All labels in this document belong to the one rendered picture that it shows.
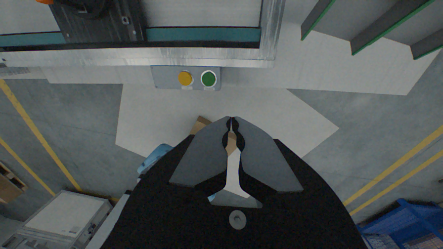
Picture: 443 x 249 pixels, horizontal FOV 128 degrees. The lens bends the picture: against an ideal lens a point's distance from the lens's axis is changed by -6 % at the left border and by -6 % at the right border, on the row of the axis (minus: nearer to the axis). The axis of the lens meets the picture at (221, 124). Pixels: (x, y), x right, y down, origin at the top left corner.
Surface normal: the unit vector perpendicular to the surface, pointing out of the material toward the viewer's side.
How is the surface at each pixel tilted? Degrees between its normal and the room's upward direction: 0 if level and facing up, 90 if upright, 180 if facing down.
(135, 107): 0
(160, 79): 0
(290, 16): 0
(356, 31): 45
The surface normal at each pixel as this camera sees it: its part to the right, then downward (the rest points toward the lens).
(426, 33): -0.18, 0.95
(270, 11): -0.06, 0.51
